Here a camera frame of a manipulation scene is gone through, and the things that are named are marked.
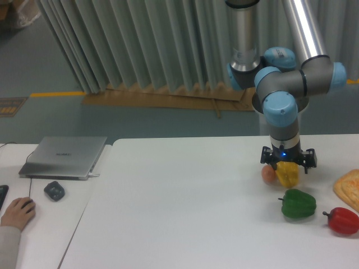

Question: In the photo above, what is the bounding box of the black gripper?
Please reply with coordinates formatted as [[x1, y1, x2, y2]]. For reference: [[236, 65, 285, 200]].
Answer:
[[260, 144, 316, 174]]

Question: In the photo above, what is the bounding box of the yellow bell pepper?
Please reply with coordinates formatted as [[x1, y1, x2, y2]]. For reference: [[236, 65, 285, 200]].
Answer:
[[275, 161, 299, 188]]

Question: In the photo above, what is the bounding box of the black computer mouse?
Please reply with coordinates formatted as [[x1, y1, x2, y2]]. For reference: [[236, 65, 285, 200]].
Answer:
[[21, 200, 35, 213]]

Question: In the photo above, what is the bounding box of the grey sleeved forearm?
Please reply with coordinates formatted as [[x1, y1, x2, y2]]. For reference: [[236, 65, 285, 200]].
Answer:
[[1, 226, 21, 268]]

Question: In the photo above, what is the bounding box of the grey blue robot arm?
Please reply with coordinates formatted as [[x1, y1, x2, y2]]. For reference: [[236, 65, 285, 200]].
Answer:
[[225, 1, 347, 169]]

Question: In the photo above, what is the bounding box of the green bell pepper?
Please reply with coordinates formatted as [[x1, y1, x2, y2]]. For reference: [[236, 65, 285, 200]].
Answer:
[[278, 189, 316, 219]]

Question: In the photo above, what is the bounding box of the red bell pepper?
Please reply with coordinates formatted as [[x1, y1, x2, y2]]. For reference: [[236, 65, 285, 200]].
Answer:
[[323, 207, 358, 235]]

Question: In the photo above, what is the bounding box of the person's right hand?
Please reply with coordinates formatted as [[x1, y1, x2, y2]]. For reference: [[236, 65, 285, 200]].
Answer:
[[1, 197, 36, 231]]

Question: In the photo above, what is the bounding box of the brown egg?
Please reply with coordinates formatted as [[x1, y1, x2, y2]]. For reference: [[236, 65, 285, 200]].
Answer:
[[261, 165, 276, 184]]

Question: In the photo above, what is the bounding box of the flat bread loaf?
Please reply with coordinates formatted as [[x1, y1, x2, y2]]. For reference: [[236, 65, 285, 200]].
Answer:
[[333, 169, 359, 212]]

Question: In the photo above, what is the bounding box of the brown cardboard sheet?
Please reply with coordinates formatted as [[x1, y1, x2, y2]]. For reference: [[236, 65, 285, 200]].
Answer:
[[82, 82, 255, 118]]

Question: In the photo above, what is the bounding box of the pale green curtain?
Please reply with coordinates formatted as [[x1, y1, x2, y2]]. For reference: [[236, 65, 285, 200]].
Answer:
[[37, 1, 358, 96]]

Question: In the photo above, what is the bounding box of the silver laptop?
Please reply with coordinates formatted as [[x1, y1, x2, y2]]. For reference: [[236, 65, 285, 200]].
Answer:
[[19, 136, 107, 180]]

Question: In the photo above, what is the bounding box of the dark grey small gadget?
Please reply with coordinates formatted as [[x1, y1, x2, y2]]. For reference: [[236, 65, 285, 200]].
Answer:
[[44, 181, 66, 202]]

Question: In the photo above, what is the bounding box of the black keyboard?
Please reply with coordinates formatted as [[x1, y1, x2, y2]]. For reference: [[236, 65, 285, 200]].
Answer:
[[0, 185, 9, 210]]

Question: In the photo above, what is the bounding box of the plastic wrapped box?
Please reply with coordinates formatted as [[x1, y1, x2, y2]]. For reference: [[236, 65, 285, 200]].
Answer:
[[1, 0, 41, 29]]

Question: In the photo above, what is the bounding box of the black mouse cable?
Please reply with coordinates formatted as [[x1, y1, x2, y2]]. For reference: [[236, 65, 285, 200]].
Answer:
[[0, 142, 36, 200]]

